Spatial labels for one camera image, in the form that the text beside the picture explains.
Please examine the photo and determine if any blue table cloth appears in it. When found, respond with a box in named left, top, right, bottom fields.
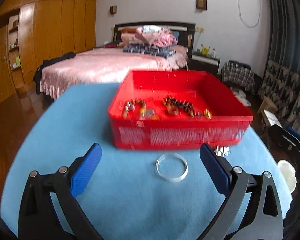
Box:
left=0, top=83, right=292, bottom=239

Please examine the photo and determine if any small gold pendant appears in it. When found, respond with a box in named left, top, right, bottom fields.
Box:
left=204, top=109, right=212, bottom=120

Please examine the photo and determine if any white device on stool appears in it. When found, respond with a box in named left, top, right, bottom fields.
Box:
left=261, top=109, right=282, bottom=127

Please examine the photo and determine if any bed with pink cover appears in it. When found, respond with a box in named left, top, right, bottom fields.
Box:
left=40, top=48, right=188, bottom=99

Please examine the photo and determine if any amber bead bracelet in box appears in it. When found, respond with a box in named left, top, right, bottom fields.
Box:
left=122, top=99, right=161, bottom=120

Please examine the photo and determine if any white small bottle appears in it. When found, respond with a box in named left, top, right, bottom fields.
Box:
left=211, top=49, right=216, bottom=58

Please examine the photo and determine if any right wall lamp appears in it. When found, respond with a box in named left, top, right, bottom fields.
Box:
left=196, top=0, right=207, bottom=11

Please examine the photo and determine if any black garment on bed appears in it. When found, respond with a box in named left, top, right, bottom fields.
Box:
left=33, top=51, right=76, bottom=95

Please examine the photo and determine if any white bathroom scale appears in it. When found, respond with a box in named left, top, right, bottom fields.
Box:
left=230, top=87, right=252, bottom=107

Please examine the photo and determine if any black bed headboard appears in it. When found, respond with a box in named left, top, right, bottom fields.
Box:
left=112, top=21, right=196, bottom=59

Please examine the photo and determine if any left wall lamp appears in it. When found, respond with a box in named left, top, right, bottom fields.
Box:
left=110, top=5, right=117, bottom=15

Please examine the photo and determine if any red metal tin box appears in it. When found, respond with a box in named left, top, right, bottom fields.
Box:
left=108, top=70, right=253, bottom=150

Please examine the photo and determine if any silver charm bracelet pile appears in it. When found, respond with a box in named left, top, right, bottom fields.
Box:
left=212, top=145, right=231, bottom=158

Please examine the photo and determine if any dark bead bracelet in box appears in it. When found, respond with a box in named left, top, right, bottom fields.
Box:
left=162, top=96, right=203, bottom=117

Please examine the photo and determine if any plaid bag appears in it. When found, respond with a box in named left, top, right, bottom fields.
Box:
left=221, top=60, right=255, bottom=92

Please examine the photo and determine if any thin silver bangle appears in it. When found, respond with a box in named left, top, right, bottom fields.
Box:
left=155, top=153, right=189, bottom=183

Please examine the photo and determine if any black white nightstand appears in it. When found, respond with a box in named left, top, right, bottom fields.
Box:
left=189, top=51, right=220, bottom=76

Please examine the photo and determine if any yellow pikachu plush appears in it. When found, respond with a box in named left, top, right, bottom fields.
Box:
left=200, top=44, right=210, bottom=56

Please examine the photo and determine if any white hanging cable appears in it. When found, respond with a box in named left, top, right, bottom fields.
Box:
left=237, top=0, right=263, bottom=29

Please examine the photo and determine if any wooden wardrobe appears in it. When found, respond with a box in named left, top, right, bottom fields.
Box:
left=0, top=0, right=97, bottom=104

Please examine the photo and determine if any pile of folded clothes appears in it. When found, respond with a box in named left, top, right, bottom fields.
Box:
left=120, top=25, right=187, bottom=59

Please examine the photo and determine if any dark patterned curtain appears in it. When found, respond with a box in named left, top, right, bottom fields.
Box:
left=258, top=0, right=300, bottom=130

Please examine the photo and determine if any small wooden stool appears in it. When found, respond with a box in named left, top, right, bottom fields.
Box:
left=257, top=96, right=278, bottom=114

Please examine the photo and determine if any wall lamp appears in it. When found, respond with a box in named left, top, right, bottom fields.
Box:
left=196, top=0, right=207, bottom=11
left=110, top=5, right=117, bottom=15

